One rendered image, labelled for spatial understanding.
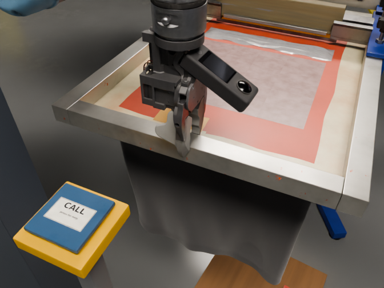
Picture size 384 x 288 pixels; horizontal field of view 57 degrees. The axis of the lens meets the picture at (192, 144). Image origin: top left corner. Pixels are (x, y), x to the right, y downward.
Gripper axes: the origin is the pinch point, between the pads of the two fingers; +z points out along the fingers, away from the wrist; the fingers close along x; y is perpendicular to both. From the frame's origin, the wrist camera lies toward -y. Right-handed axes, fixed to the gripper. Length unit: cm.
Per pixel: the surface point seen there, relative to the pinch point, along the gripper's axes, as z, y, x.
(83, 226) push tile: 3.9, 8.9, 20.0
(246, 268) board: 98, -8, -40
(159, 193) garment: 26.9, 12.3, -8.1
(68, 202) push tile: 3.8, 13.9, 17.2
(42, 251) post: 5.9, 12.8, 25.2
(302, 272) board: 97, -30, -48
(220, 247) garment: 41.9, -4.3, -9.4
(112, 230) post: 6.2, 5.7, 17.5
